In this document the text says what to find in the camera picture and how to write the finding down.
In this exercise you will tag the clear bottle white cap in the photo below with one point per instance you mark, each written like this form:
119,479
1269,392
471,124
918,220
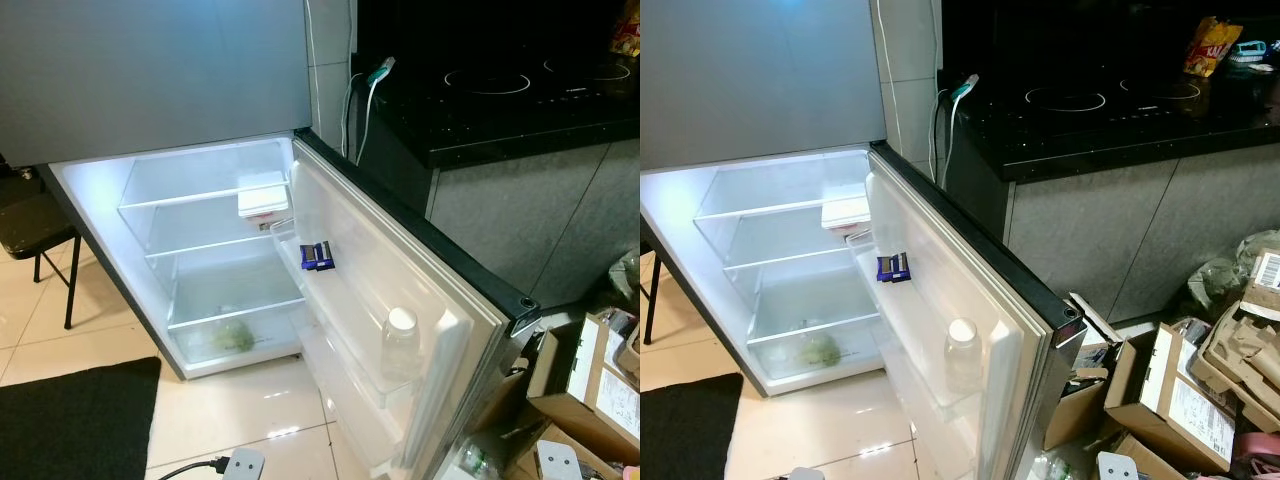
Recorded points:
965,355
401,345

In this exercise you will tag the grey two door fridge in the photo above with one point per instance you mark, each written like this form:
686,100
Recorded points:
95,195
672,205

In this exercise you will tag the clear glass fridge shelf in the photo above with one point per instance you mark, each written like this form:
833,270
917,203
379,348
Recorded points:
790,258
235,310
810,328
750,208
210,243
180,198

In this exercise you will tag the white lined fridge door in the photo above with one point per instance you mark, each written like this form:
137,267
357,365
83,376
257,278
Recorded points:
1000,290
400,250

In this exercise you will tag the greenish plastic bag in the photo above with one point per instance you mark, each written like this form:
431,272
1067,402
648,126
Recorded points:
625,275
1215,290

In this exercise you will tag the black chair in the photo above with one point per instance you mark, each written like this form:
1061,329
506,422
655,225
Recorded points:
652,290
30,225

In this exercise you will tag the grey kitchen cabinet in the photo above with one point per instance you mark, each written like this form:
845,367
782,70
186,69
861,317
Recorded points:
1130,240
540,230

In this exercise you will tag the cardboard box white label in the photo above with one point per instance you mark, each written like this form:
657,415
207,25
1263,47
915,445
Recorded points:
1170,395
590,385

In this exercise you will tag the black kitchen countertop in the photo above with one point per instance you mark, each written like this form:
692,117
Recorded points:
500,110
1100,130

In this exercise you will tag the black floor mat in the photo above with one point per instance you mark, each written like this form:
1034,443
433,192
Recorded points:
690,430
70,425

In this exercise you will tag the white plastic food box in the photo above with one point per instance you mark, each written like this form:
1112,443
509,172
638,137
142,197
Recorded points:
262,200
845,212

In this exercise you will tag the grey freezer door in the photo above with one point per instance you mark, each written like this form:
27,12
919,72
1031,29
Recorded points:
150,70
760,70

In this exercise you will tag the green leafy vegetable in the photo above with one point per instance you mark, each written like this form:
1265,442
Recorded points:
232,337
817,350

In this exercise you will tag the red yellow snack bag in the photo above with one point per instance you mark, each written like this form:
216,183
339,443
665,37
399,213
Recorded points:
628,30
1212,48

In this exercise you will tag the small open cardboard box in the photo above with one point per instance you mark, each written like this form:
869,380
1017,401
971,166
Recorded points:
1075,410

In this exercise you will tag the crumpled brown paper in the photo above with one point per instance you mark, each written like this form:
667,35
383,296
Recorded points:
1240,360

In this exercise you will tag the cardboard box barcode label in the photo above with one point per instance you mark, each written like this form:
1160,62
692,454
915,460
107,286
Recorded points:
1265,280

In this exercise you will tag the teal white brush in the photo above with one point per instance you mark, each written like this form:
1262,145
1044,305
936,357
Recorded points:
1250,50

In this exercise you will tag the pink object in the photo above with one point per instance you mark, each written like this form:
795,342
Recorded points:
1258,450

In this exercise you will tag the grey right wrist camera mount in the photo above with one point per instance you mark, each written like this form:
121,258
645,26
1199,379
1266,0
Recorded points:
1118,468
557,462

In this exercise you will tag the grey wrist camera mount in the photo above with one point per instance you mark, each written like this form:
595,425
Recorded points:
807,474
1118,468
557,462
243,465

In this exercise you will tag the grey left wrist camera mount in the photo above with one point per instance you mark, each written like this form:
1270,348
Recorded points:
807,474
243,465

